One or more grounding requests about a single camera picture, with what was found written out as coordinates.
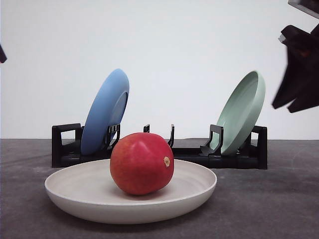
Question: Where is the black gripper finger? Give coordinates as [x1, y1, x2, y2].
[0, 44, 7, 64]

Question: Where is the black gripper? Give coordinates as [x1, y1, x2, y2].
[272, 0, 319, 113]

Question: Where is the white cream plate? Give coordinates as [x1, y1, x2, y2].
[44, 159, 217, 224]

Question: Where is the red pomegranate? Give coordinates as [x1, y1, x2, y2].
[110, 132, 174, 195]

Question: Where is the mint green plate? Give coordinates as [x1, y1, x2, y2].
[211, 71, 266, 155]

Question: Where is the blue plate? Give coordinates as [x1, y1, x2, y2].
[81, 69, 130, 155]

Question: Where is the black dish rack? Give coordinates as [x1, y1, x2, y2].
[52, 123, 268, 169]

